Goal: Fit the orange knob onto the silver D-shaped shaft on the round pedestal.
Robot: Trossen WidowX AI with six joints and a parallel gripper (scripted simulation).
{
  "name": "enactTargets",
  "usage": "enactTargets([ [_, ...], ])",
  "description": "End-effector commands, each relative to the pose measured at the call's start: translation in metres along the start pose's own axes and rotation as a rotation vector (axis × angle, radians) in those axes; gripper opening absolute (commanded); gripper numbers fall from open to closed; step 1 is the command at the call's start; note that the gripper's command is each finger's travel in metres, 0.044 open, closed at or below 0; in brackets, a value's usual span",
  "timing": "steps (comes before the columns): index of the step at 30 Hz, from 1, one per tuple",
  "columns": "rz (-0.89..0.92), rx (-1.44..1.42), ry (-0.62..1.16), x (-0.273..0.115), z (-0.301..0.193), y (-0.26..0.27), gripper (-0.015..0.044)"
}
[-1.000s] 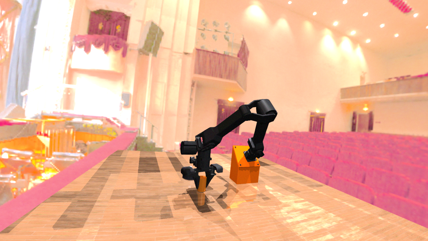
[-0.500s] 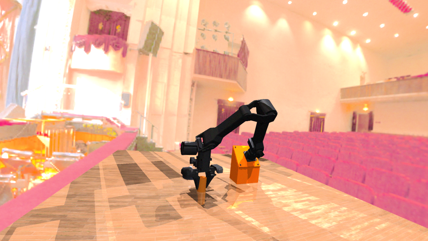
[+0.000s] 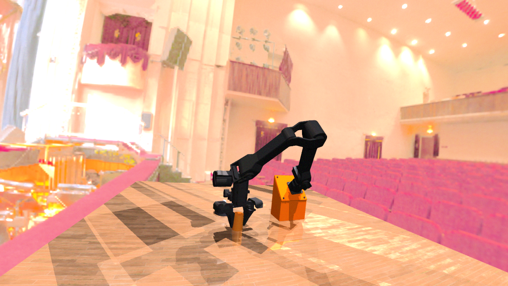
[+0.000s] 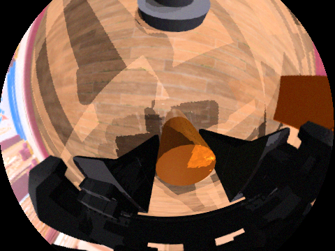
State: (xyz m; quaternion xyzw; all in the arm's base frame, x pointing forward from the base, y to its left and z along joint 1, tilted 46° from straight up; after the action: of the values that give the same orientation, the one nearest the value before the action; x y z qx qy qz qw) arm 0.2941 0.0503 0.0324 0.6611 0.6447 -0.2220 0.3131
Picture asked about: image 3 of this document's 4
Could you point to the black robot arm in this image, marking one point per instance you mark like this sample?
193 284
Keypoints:
313 137

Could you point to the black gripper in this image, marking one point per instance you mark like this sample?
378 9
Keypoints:
239 199

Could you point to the orange tapered knob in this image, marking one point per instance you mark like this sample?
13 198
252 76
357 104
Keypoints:
238 221

